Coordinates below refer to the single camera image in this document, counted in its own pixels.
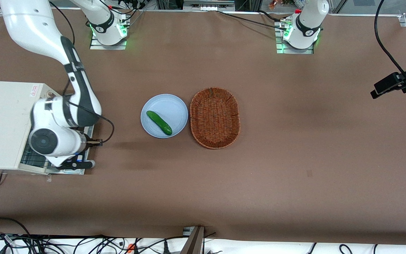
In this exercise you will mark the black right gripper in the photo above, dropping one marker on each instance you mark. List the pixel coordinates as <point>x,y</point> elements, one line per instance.
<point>87,145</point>

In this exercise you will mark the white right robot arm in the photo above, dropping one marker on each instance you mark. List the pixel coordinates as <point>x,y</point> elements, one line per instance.
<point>34,28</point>

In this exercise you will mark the white round oven knob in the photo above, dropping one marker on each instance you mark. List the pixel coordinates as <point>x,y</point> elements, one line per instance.
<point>51,94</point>

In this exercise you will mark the white toaster oven body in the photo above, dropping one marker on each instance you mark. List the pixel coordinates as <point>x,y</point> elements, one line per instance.
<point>2,123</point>

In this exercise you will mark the clear tape piece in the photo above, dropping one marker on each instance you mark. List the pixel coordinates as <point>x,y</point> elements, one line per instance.
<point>49,179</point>

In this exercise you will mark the green cucumber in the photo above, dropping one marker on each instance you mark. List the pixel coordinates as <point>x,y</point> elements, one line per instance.
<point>159,122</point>

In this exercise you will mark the red white warning sticker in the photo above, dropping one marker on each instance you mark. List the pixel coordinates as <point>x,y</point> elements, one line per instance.
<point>34,90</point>

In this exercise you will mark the light blue round plate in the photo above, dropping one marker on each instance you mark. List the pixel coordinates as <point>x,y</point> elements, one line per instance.
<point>170,107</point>

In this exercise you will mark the brown table cover mat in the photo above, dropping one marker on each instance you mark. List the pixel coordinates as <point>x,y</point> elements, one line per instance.
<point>203,183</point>

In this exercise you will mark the brown wicker oval basket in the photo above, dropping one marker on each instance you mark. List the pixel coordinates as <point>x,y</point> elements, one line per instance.
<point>215,118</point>

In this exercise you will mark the grey power strip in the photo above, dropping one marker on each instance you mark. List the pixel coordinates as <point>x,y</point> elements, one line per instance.
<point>208,4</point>

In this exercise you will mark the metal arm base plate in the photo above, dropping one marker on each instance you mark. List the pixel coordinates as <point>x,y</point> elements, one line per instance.
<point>108,47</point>
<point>294,51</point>

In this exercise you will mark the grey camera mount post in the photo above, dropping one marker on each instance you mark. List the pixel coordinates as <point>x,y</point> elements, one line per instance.
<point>194,241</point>

